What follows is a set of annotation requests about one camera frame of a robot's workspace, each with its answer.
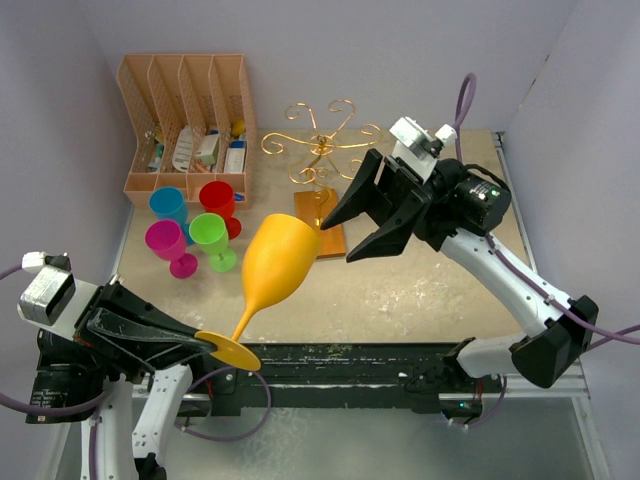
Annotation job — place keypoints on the white blue box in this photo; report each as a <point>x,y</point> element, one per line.
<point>235,157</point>

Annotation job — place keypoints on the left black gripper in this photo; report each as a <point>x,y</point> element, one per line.
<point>117,310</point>

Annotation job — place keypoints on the gold wire glass rack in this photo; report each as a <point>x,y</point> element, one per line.
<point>321,147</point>

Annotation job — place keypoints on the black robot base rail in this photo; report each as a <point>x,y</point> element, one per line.
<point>411,376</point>

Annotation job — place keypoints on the pink plastic wine glass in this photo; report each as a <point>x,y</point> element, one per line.
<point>165,238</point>

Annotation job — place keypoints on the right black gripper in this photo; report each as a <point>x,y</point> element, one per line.
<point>397,189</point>

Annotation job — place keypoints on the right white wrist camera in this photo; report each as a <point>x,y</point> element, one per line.
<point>417,148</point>

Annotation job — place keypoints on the red plastic wine glass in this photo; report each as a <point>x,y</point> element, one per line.
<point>218,197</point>

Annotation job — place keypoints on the peach plastic file organizer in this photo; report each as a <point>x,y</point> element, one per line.
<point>167,93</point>

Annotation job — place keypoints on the white medicine box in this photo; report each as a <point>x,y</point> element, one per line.
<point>207,152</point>

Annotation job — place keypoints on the yellow object in organizer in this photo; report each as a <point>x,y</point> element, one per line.
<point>238,128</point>

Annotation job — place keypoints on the wooden rack base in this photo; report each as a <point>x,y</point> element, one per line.
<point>312,207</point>

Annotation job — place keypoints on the white blister pack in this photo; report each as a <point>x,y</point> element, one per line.
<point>183,150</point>

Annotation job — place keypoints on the green plastic wine glass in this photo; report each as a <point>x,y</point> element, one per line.
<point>209,233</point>

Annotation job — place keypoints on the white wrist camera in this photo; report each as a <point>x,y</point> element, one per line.
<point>417,148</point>
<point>54,300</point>

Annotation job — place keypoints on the blue plastic wine glass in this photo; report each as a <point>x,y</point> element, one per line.
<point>169,203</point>

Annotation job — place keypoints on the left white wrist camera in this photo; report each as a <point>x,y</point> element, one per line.
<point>54,300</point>

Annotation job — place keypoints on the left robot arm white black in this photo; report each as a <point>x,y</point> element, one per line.
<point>124,424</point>

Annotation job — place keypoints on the orange plastic wine glass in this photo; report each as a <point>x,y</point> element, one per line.
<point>276,263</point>

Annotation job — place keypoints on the aluminium frame rail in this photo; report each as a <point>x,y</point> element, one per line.
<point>549,360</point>

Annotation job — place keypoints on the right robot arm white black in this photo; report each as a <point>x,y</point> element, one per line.
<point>454,211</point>

